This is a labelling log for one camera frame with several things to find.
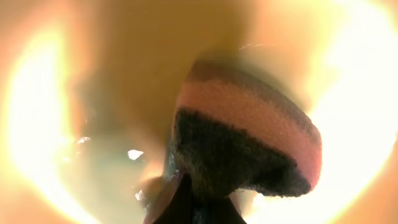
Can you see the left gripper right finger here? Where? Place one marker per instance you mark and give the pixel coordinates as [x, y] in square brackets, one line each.
[217, 211]

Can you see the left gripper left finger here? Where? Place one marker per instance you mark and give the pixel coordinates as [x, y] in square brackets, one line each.
[174, 204]

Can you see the green scouring sponge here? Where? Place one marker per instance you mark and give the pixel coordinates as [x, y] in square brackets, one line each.
[231, 131]

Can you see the yellow-green plate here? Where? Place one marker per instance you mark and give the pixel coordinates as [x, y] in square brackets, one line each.
[89, 91]

